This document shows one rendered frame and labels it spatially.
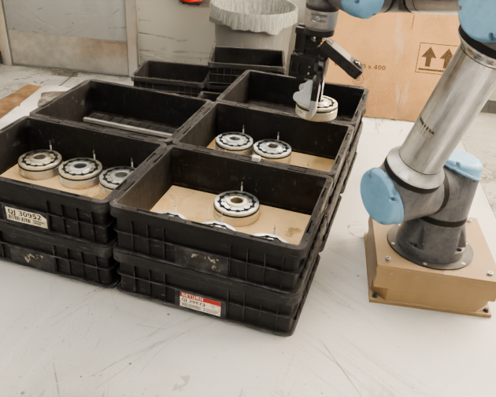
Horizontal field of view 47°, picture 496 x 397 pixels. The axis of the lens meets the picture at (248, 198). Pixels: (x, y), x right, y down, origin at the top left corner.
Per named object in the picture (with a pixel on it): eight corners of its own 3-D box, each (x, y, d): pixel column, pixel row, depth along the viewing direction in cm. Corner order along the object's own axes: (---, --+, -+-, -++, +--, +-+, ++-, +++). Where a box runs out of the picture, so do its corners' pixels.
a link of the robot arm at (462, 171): (481, 216, 122) (501, 159, 116) (435, 228, 116) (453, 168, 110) (440, 190, 131) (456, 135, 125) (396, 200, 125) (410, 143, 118)
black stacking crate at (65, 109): (212, 139, 167) (213, 102, 161) (169, 186, 143) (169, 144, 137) (92, 115, 176) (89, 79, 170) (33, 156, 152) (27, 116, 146)
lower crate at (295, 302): (321, 258, 139) (328, 217, 132) (291, 343, 114) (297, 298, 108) (171, 223, 148) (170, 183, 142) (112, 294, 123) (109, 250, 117)
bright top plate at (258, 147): (294, 145, 156) (295, 142, 156) (285, 161, 148) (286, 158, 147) (260, 138, 158) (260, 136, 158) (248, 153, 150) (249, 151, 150)
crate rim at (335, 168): (353, 133, 153) (355, 125, 151) (333, 185, 128) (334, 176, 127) (213, 108, 162) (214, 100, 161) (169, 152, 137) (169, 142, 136)
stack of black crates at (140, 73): (213, 121, 340) (215, 65, 322) (203, 142, 314) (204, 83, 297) (148, 114, 343) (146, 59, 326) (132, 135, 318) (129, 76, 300)
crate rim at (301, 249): (333, 185, 128) (334, 176, 127) (302, 261, 103) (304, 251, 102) (169, 152, 137) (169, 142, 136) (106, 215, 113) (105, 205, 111)
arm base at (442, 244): (454, 230, 135) (466, 194, 131) (471, 268, 122) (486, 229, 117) (390, 223, 136) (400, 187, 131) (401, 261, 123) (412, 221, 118)
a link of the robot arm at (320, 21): (341, 6, 129) (335, 15, 123) (338, 26, 132) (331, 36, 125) (309, 1, 131) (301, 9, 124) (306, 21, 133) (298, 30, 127)
